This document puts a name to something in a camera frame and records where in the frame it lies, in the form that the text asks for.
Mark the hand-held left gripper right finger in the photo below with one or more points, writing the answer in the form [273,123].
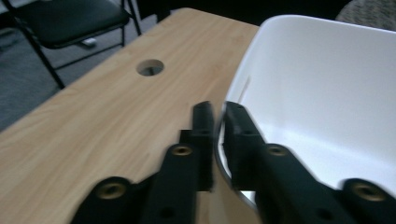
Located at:
[267,180]

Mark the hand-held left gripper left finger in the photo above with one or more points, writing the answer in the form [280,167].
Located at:
[186,174]

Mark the white plastic bin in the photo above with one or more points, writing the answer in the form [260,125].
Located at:
[317,99]

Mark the grey knitted cloth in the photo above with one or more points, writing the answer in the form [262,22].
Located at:
[370,14]

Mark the black folding chair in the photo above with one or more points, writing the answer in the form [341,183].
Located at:
[71,18]

